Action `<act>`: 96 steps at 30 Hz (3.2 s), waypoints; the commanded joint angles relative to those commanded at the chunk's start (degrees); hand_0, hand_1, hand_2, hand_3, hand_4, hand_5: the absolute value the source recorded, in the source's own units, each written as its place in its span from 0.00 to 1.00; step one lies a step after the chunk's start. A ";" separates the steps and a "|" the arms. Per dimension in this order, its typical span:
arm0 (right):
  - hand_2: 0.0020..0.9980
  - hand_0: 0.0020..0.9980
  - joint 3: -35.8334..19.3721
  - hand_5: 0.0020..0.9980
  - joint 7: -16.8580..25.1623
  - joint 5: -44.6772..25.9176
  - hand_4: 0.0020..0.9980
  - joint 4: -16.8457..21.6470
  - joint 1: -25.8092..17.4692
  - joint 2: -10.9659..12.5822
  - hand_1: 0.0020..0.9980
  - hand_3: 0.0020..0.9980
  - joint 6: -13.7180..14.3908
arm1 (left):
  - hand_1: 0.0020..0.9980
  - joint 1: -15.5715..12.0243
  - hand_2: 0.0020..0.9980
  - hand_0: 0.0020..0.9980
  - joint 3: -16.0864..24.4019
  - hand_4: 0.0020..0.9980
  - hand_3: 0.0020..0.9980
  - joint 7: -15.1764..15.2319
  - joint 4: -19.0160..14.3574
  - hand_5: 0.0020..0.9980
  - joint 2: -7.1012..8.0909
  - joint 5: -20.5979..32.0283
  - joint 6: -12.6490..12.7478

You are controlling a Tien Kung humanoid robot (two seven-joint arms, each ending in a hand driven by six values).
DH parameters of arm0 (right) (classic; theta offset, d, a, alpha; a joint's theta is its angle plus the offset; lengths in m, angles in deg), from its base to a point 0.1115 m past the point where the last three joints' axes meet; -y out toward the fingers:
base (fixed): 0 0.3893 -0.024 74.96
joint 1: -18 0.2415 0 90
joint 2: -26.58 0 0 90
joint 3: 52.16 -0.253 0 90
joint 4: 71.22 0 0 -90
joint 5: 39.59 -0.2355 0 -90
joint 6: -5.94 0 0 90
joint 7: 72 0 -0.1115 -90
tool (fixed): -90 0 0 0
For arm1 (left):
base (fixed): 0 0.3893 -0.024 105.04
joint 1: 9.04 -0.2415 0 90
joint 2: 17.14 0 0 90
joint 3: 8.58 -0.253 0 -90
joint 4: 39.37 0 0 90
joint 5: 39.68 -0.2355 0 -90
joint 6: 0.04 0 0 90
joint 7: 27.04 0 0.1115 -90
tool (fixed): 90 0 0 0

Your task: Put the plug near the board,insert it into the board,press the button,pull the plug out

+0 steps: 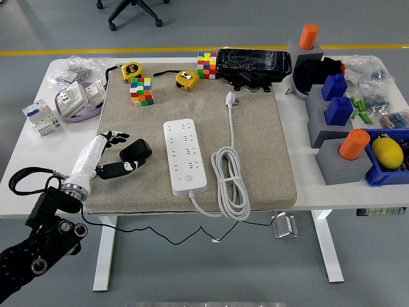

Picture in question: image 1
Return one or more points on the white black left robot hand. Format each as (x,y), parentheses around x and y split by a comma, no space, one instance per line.
(87,158)

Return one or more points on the black power adapter plug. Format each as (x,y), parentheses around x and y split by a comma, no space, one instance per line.
(135,150)

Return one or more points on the white power strip board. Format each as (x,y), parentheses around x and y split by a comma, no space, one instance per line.
(185,153)

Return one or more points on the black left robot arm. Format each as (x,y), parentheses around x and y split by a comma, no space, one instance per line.
(38,243)

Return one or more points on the purple tray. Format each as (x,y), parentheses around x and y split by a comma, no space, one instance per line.
(80,117)

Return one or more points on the white blue circuit breaker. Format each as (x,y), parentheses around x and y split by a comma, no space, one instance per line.
(41,116)

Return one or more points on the clear bag of metal screws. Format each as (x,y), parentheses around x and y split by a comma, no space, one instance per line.
(75,68)

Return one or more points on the yellow tape measure printed 5m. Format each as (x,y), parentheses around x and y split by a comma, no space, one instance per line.
(132,72)

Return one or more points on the white table leg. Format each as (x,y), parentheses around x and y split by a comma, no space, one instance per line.
(102,278)
(330,256)

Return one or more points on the yellow tape measure silver clip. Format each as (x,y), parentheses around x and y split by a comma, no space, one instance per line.
(187,80)

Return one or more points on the tall multicolour puzzle cube stack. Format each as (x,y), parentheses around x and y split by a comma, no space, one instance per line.
(206,65)

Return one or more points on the black office chair base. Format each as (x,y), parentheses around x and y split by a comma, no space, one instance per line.
(134,9)

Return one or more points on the grey-brown mat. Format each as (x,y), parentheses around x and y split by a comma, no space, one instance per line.
(255,144)

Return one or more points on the black box wrapped in film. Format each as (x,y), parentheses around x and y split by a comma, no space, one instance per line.
(252,62)

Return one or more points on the small metal hook screw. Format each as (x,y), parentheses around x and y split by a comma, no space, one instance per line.
(289,92)

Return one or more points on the blue white round dish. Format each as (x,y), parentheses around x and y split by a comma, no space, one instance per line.
(300,91)

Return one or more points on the grey peg block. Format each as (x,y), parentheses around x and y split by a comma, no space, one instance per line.
(295,52)
(342,169)
(322,134)
(314,97)

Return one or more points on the black cloth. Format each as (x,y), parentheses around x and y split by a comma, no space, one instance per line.
(314,73)

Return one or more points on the orange cylinder peg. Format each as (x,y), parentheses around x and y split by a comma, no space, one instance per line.
(354,144)
(308,36)

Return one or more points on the blue square peg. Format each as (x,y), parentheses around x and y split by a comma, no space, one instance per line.
(334,86)
(338,110)

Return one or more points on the blue plastic bin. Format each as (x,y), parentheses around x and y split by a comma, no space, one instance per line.
(380,179)

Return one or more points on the clear bag of small parts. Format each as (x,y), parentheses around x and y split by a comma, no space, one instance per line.
(367,68)

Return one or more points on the clear bag of blue parts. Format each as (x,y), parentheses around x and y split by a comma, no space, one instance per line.
(375,96)

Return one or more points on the table control panel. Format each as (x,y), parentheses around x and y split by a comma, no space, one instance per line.
(380,212)

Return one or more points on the yellow lemon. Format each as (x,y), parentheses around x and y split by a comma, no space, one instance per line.
(387,153)

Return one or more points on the clear bag of mixed connectors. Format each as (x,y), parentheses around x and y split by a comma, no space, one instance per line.
(396,120)

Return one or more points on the white wall socket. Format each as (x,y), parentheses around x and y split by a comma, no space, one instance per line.
(71,97)
(94,92)

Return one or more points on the silver metal bracket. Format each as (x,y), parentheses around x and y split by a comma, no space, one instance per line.
(284,227)

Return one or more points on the green wall anchor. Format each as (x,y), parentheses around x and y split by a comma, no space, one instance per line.
(361,105)
(355,114)
(365,117)
(354,101)

